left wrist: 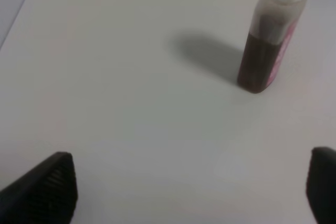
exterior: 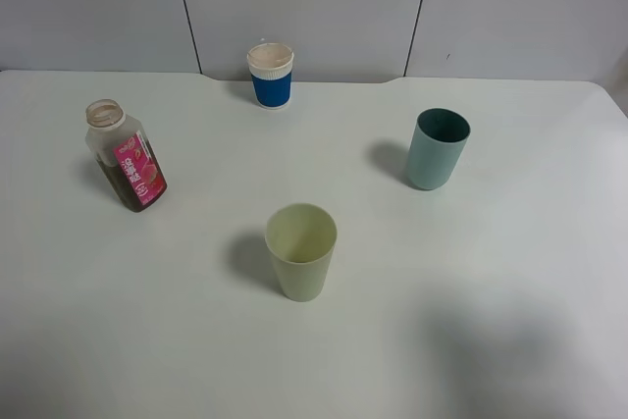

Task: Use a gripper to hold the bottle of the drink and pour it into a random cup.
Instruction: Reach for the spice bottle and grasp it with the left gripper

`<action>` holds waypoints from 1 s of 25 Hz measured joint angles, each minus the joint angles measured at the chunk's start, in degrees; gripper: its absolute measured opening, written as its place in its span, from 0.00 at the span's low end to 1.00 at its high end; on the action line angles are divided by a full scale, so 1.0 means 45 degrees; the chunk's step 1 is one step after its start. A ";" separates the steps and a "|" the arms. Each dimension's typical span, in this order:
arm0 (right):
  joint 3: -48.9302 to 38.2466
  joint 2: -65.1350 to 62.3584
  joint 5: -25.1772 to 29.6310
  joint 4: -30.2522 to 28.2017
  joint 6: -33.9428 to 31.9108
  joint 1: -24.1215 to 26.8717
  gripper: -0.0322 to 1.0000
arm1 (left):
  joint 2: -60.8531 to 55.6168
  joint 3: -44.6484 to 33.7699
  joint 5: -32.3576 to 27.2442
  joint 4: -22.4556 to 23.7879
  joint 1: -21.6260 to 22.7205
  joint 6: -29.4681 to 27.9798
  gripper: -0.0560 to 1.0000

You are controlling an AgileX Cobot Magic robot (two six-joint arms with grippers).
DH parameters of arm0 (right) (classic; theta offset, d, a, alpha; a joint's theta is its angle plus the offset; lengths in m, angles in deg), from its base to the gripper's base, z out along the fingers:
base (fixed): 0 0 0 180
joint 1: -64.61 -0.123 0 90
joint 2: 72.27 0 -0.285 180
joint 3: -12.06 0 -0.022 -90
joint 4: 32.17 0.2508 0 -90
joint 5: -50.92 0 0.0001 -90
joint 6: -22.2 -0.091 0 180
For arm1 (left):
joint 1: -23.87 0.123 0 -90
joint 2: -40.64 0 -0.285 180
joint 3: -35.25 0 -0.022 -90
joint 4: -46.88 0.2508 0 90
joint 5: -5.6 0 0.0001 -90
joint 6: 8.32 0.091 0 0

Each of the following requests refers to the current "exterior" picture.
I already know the blue sleeved paper cup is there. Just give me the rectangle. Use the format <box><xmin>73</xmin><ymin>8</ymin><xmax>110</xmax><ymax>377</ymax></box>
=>
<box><xmin>246</xmin><ymin>43</ymin><xmax>294</xmax><ymax>110</ymax></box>

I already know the teal plastic cup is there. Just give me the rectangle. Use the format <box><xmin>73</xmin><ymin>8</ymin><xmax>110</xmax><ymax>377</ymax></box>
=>
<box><xmin>405</xmin><ymin>108</ymin><xmax>471</xmax><ymax>190</ymax></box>

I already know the clear bottle with pink label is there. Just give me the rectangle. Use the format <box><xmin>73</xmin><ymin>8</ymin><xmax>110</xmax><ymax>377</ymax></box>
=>
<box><xmin>85</xmin><ymin>99</ymin><xmax>167</xmax><ymax>213</ymax></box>

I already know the pale green plastic cup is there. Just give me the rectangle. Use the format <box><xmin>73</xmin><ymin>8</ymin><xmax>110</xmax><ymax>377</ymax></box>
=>
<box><xmin>265</xmin><ymin>203</ymin><xmax>338</xmax><ymax>302</ymax></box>

